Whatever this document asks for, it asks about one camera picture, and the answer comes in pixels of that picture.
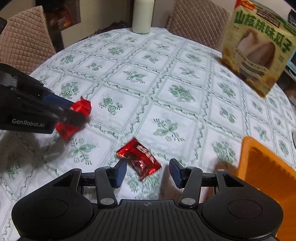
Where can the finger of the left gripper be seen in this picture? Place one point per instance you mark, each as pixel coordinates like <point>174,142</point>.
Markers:
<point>55,101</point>
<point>66,116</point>

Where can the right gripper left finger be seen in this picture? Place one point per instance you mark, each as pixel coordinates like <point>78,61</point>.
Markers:
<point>105,179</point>

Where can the quilted chair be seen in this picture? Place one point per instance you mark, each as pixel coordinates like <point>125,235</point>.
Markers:
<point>201,21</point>
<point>25,40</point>

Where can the bright red pillow candy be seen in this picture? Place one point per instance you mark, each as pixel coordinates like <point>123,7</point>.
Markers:
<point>67,131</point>

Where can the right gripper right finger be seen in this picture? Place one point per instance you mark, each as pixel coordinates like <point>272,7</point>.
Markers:
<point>191,180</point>

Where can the sunflower seed snack bag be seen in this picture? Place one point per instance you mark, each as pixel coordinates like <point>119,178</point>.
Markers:
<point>258,45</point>

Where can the orange plastic tray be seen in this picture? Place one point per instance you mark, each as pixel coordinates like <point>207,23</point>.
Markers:
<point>264,170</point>

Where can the white insulated bottle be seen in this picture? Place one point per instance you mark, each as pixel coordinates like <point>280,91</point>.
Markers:
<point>142,16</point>

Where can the dark red foil candy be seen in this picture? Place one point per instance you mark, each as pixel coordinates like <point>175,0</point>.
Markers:
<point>140,158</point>

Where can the green floral tablecloth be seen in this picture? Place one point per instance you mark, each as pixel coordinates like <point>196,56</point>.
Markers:
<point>170,93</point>

